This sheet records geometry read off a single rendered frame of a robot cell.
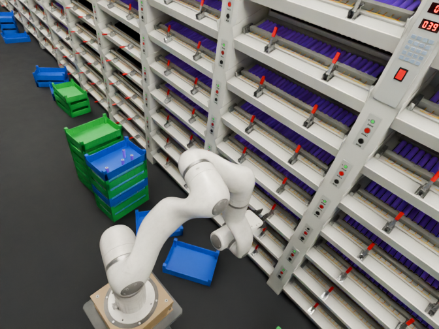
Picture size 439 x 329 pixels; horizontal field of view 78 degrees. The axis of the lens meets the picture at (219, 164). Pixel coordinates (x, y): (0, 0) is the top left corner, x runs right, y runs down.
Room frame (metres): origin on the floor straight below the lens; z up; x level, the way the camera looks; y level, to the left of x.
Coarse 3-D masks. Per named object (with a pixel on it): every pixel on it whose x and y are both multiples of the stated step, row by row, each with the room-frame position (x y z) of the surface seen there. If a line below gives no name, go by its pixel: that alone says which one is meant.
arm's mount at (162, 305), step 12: (108, 288) 0.48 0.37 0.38; (156, 288) 0.51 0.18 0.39; (96, 300) 0.42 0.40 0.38; (156, 300) 0.46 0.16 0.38; (168, 300) 0.47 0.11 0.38; (108, 312) 0.38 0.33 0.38; (156, 312) 0.42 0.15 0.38; (168, 312) 0.46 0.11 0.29; (108, 324) 0.34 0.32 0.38; (120, 324) 0.35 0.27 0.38; (132, 324) 0.36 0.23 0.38; (144, 324) 0.37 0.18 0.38; (156, 324) 0.40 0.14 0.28
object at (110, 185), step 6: (144, 162) 1.29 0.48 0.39; (90, 168) 1.15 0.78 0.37; (138, 168) 1.24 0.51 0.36; (144, 168) 1.28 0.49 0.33; (90, 174) 1.15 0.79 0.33; (126, 174) 1.17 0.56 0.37; (132, 174) 1.20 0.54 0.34; (96, 180) 1.11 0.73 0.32; (102, 180) 1.08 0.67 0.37; (114, 180) 1.09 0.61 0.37; (120, 180) 1.13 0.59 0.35; (108, 186) 1.06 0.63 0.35; (114, 186) 1.09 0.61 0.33
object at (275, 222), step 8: (256, 200) 1.03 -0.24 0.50; (264, 200) 1.03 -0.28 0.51; (256, 208) 0.98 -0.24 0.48; (264, 208) 0.98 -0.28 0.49; (272, 216) 0.94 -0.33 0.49; (272, 224) 0.90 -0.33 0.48; (280, 224) 0.90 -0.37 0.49; (280, 232) 0.86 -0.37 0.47; (288, 232) 0.85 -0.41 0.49; (288, 240) 0.83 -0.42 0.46
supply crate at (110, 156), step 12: (120, 144) 1.36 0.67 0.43; (132, 144) 1.37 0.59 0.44; (84, 156) 1.15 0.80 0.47; (96, 156) 1.21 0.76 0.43; (108, 156) 1.26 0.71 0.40; (120, 156) 1.28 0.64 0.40; (144, 156) 1.29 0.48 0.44; (96, 168) 1.09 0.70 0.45; (108, 168) 1.15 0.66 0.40; (120, 168) 1.14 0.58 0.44
